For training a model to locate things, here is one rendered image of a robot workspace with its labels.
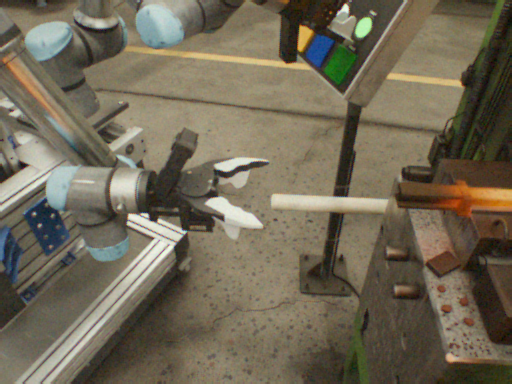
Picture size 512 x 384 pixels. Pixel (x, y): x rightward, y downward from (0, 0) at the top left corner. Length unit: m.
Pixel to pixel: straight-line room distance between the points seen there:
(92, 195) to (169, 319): 1.07
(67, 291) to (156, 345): 0.38
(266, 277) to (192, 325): 0.37
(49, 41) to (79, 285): 0.85
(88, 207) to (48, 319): 0.91
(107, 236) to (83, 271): 0.90
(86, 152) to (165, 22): 0.27
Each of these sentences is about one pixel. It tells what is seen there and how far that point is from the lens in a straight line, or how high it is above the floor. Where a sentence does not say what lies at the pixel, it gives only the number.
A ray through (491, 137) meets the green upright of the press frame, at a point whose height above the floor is 0.95.
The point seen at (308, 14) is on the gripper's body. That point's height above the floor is 1.14.
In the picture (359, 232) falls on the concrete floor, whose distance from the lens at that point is 1.97.
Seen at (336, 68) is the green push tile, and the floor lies 1.00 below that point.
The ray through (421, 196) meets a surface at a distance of 0.65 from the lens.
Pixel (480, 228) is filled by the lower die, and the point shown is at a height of 0.99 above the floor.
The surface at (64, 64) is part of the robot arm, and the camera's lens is 1.19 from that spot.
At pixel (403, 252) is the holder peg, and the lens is 0.74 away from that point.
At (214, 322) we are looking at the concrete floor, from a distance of 1.64.
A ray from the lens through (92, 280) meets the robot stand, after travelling 1.60.
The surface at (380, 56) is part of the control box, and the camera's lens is 0.97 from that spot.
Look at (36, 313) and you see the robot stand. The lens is 1.60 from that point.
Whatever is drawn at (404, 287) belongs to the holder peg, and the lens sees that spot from 0.69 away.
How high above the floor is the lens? 1.42
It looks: 42 degrees down
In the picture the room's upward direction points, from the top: straight up
